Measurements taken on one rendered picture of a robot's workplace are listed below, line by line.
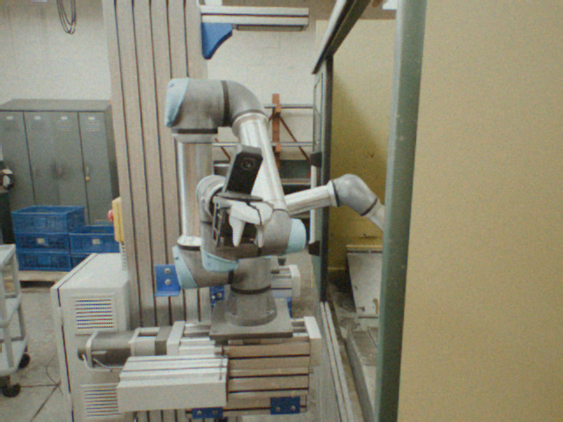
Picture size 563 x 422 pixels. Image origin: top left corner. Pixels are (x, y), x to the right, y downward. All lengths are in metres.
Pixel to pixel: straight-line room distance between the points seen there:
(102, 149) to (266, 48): 2.54
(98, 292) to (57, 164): 4.74
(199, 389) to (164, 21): 0.97
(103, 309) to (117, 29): 0.80
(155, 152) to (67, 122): 4.75
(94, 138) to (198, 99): 4.93
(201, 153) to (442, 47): 0.60
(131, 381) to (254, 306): 0.36
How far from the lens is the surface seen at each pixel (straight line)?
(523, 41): 0.80
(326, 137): 2.06
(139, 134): 1.30
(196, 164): 1.07
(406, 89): 0.73
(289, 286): 1.69
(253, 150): 0.67
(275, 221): 0.89
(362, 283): 2.70
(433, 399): 0.90
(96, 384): 1.53
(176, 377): 1.18
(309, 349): 1.25
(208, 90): 1.07
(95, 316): 1.42
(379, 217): 1.66
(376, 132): 2.80
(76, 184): 6.07
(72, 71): 6.58
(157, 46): 1.30
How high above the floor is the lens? 1.70
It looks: 13 degrees down
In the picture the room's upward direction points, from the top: straight up
